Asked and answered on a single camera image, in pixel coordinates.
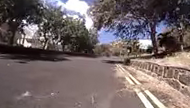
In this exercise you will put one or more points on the large spreading tree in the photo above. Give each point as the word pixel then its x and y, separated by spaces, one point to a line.
pixel 153 35

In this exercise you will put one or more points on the dark low roadside wall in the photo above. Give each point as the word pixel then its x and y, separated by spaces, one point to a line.
pixel 33 51

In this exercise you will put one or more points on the large leafy tree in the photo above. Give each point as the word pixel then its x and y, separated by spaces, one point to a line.
pixel 16 2

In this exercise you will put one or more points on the dry grass slope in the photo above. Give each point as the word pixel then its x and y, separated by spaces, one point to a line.
pixel 187 59

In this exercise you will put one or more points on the double white painted line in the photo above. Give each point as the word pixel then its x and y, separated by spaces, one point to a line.
pixel 146 104

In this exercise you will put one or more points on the grey asphalt road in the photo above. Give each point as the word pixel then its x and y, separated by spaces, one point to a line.
pixel 63 83

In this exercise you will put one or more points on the low stone wall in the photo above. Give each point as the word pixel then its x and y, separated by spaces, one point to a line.
pixel 184 78

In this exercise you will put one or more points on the dry dirt verge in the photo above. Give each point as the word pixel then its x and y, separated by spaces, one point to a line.
pixel 175 98

